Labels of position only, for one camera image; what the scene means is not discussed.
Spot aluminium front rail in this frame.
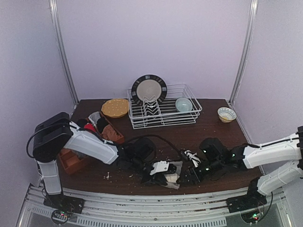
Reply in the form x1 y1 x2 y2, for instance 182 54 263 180
16 185 295 227

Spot right aluminium frame post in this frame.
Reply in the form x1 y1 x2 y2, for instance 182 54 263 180
229 0 258 106

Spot black rimmed grey plate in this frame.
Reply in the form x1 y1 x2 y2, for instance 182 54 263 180
131 74 168 106

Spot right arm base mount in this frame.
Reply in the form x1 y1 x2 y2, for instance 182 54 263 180
226 177 267 224

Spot left aluminium frame post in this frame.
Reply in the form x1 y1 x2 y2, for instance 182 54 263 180
49 0 79 106

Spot light blue bowl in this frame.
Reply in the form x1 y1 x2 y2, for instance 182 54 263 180
175 97 193 112

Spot aluminium frame post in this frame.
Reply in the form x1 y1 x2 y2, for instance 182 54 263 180
229 0 258 106
49 0 79 106

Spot brown wooden organizer box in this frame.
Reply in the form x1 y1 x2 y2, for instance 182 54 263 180
58 112 125 175

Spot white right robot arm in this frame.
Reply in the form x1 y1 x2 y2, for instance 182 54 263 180
177 127 303 200

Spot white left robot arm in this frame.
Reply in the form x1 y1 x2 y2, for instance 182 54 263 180
27 112 177 196

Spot white wire dish rack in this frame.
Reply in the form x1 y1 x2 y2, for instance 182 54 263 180
127 84 202 130

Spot brown rolled underwear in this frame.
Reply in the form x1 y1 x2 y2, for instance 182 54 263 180
101 125 120 141

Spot yellow patterned white bowl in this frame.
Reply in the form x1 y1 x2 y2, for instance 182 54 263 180
217 107 237 123

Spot grey rolled sock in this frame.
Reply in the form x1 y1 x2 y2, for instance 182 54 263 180
88 111 101 125

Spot black white rolled underwear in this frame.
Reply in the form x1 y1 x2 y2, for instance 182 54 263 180
76 119 88 128

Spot red rolled underwear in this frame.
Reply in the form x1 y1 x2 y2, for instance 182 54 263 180
84 123 97 132

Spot yellow dotted plate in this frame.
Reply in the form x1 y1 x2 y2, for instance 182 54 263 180
101 98 129 118

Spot grey beige sock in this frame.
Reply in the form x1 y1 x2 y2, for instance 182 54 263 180
164 161 183 190

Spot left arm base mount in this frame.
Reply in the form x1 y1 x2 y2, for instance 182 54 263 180
42 188 85 226

